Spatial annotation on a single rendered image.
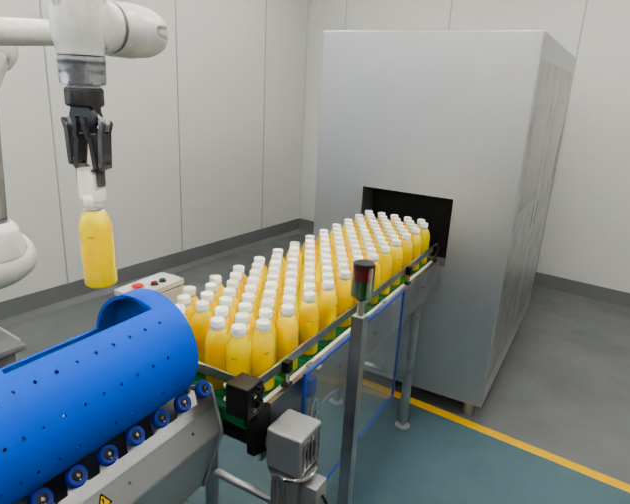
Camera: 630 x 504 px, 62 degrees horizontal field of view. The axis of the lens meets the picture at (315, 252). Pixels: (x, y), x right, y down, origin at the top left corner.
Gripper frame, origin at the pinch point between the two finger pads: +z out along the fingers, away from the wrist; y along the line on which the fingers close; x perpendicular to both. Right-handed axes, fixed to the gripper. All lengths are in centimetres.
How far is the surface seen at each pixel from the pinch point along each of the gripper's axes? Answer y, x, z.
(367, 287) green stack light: 44, 53, 30
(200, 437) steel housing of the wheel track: 19, 12, 63
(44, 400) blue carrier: 17.4, -26.3, 32.1
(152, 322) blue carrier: 14.3, 2.1, 29.0
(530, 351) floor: 72, 296, 150
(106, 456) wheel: 17, -14, 53
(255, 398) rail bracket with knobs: 30, 19, 52
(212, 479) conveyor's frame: -12, 53, 122
